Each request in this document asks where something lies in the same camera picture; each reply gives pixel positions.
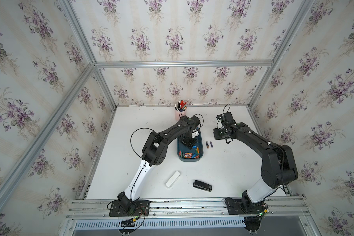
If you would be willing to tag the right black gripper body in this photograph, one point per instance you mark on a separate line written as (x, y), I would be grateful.
(219, 133)

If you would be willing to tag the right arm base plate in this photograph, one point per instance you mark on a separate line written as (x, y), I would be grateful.
(242, 206)

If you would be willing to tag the pink pen cup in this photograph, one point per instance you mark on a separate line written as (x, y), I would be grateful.
(179, 114)

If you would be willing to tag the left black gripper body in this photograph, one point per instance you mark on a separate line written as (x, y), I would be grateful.
(188, 140)

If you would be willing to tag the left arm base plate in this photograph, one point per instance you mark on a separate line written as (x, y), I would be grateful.
(137, 208)

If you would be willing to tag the black stapler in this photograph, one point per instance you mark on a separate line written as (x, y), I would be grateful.
(202, 185)

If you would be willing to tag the aluminium front rail frame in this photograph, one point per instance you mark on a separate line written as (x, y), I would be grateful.
(282, 216)

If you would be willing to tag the teal plastic storage box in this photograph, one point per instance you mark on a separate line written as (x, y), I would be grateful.
(193, 154)

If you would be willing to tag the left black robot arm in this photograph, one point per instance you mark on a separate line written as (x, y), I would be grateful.
(186, 131)

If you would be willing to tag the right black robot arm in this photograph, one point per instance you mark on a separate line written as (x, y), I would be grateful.
(278, 166)

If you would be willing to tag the white rectangular case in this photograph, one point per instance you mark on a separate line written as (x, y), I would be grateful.
(170, 182)

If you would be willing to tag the pens in cup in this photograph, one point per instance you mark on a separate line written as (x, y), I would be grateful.
(180, 106)

